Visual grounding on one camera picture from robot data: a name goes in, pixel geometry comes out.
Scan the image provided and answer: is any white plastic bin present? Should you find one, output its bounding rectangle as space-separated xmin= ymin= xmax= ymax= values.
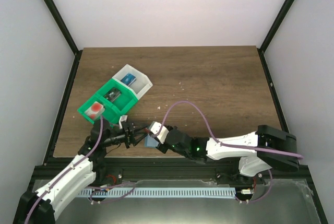
xmin=112 ymin=64 xmax=153 ymax=100

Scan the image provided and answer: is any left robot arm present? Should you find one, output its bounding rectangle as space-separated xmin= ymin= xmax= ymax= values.
xmin=13 ymin=115 xmax=149 ymax=223

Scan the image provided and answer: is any light blue cable duct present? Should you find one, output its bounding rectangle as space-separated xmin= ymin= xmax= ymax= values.
xmin=78 ymin=187 xmax=236 ymax=199

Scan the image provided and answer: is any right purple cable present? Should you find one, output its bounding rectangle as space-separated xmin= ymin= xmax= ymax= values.
xmin=155 ymin=100 xmax=304 ymax=160

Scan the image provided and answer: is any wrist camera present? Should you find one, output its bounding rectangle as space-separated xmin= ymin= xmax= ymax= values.
xmin=118 ymin=115 xmax=128 ymax=129
xmin=148 ymin=121 xmax=169 ymax=144

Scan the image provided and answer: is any purple cable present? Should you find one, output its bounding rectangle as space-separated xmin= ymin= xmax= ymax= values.
xmin=25 ymin=115 xmax=105 ymax=224
xmin=155 ymin=100 xmax=304 ymax=160

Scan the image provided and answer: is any blue VIP card stack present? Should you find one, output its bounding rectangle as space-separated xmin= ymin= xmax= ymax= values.
xmin=121 ymin=73 xmax=136 ymax=86

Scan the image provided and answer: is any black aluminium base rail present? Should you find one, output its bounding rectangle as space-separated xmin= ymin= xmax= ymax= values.
xmin=29 ymin=157 xmax=311 ymax=186

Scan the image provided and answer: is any green plastic bin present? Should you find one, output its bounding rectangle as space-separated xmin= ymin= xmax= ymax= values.
xmin=78 ymin=94 xmax=121 ymax=124
xmin=96 ymin=78 xmax=138 ymax=116

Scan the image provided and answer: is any blue leather card holder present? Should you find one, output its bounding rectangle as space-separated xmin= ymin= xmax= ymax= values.
xmin=144 ymin=135 xmax=159 ymax=148

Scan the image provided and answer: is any black card stack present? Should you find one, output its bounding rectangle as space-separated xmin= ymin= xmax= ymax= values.
xmin=104 ymin=87 xmax=121 ymax=102

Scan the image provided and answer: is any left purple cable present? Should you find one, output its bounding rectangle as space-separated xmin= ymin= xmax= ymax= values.
xmin=25 ymin=115 xmax=105 ymax=224

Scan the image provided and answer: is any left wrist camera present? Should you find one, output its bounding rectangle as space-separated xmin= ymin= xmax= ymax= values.
xmin=118 ymin=115 xmax=128 ymax=129

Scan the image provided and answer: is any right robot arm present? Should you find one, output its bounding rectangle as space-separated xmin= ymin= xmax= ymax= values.
xmin=150 ymin=123 xmax=301 ymax=177

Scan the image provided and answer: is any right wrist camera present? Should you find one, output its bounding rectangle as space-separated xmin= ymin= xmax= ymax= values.
xmin=148 ymin=121 xmax=169 ymax=144

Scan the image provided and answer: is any right black frame post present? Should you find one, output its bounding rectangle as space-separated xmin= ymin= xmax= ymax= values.
xmin=259 ymin=0 xmax=295 ymax=53

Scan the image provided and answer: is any left black frame post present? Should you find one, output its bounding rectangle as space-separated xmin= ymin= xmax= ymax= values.
xmin=43 ymin=0 xmax=79 ymax=55

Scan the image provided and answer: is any red white card stack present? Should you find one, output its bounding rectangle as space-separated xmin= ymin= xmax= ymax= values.
xmin=85 ymin=101 xmax=105 ymax=121

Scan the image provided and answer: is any green plastic bin front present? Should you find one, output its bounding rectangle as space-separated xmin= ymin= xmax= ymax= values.
xmin=78 ymin=94 xmax=121 ymax=124

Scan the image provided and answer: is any black frame post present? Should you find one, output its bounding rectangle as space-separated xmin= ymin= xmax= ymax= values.
xmin=43 ymin=0 xmax=79 ymax=55
xmin=259 ymin=0 xmax=295 ymax=53

